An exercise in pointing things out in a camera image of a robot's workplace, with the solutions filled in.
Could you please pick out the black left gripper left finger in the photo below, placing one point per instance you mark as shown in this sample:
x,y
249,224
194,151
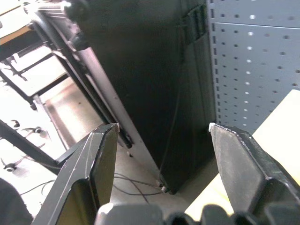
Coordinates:
x,y
79,168

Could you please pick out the grey perforated metal panel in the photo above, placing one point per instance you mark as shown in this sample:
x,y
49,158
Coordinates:
x,y
255,68

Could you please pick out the black metal table frame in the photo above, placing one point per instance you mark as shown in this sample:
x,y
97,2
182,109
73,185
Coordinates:
x,y
28,147

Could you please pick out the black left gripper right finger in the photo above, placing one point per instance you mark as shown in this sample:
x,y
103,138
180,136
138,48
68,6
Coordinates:
x,y
243,168

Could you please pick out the white table with black frame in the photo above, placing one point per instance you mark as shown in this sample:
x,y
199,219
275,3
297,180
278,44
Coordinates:
x,y
30,70

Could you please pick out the black cabinet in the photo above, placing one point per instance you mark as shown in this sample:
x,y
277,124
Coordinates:
x,y
150,89

